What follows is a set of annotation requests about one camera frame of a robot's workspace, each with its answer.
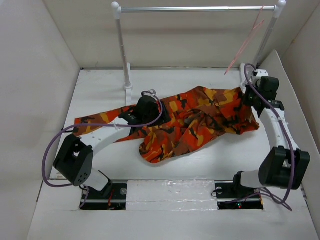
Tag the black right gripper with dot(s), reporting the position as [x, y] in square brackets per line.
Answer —
[246, 101]

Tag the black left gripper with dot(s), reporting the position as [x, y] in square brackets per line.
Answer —
[164, 119]

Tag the orange camouflage trousers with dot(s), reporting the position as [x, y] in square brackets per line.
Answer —
[195, 118]

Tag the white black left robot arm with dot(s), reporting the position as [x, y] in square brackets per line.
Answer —
[75, 157]

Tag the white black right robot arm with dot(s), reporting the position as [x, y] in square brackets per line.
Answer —
[286, 164]

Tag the white foam board panel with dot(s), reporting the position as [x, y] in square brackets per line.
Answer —
[297, 121]

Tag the white metal clothes rack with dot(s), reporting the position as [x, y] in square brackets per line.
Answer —
[170, 37]

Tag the pink wire hanger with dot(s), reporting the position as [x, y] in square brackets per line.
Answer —
[255, 28]

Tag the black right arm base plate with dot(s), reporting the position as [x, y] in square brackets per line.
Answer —
[232, 197]

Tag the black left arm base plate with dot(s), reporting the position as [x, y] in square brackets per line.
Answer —
[115, 200]

